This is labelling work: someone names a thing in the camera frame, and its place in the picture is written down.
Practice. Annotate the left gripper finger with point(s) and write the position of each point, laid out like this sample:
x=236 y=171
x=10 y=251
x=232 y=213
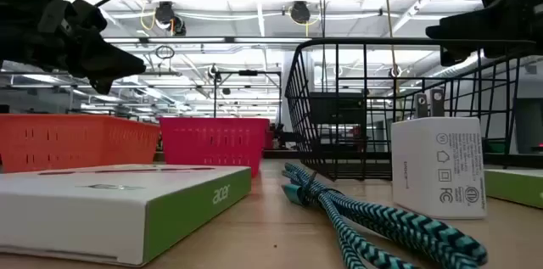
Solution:
x=102 y=86
x=114 y=61

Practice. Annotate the white green Acer box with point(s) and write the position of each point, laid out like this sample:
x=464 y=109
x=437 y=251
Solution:
x=97 y=209
x=515 y=188

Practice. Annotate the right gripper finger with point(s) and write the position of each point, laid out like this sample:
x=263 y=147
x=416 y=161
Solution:
x=471 y=25
x=456 y=56

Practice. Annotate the white wall charger block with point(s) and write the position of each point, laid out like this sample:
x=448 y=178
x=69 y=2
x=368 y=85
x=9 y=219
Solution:
x=437 y=167

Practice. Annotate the black monitor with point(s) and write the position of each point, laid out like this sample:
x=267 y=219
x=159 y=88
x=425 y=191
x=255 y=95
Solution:
x=337 y=110

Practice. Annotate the distant black metal frame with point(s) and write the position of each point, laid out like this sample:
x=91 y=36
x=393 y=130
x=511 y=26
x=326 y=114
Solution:
x=248 y=73

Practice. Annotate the red plastic basket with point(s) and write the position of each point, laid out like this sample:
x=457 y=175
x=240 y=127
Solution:
x=212 y=144

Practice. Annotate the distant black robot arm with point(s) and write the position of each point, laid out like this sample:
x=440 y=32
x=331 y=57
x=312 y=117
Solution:
x=282 y=135

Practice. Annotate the orange plastic basket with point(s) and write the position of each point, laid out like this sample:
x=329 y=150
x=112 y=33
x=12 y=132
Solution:
x=72 y=144

